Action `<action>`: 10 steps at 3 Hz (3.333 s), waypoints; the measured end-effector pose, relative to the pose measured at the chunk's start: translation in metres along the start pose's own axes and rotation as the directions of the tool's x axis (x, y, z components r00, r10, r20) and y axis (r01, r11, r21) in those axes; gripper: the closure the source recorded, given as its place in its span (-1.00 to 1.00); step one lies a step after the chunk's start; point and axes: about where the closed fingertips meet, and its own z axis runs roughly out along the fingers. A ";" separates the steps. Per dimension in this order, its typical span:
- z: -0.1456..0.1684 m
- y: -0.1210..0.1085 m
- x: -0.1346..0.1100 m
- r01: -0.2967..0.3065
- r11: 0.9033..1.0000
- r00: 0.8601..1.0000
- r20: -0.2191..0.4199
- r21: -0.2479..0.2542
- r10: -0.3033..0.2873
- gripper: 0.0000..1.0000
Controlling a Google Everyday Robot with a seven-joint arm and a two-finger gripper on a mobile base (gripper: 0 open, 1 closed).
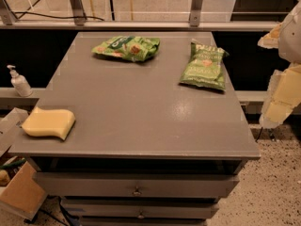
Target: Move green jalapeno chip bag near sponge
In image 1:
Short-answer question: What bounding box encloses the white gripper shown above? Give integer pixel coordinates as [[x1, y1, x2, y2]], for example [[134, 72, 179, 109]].
[[258, 1, 301, 129]]

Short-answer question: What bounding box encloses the green jalapeno chip bag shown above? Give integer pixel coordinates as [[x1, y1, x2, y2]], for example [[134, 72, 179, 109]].
[[180, 40, 228, 91]]

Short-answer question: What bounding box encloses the green snack bag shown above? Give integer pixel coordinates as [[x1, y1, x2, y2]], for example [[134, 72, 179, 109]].
[[92, 36, 160, 62]]

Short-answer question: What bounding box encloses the yellow sponge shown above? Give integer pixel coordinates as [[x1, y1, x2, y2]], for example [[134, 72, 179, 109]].
[[22, 106, 75, 140]]

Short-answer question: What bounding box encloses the grey drawer cabinet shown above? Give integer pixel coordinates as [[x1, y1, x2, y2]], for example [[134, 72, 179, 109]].
[[10, 32, 260, 226]]

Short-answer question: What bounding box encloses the top grey drawer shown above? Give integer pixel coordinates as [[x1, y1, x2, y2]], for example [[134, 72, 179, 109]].
[[33, 172, 239, 198]]

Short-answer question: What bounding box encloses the grey drawer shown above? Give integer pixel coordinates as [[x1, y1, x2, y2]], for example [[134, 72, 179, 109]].
[[33, 172, 239, 198], [62, 200, 219, 219]]

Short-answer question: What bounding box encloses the middle grey drawer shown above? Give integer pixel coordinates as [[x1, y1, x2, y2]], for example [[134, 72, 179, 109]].
[[62, 200, 219, 219]]

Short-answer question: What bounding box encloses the white pump bottle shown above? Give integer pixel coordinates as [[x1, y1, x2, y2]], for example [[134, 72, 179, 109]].
[[7, 65, 32, 97]]

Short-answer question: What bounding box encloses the cardboard box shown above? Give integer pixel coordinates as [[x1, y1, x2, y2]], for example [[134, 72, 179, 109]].
[[0, 108, 47, 220]]

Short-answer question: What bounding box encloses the metal railing frame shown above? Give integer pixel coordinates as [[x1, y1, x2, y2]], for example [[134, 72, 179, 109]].
[[0, 0, 301, 33]]

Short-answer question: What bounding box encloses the black cable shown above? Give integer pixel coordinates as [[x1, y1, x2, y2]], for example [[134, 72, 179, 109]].
[[12, 10, 105, 23]]

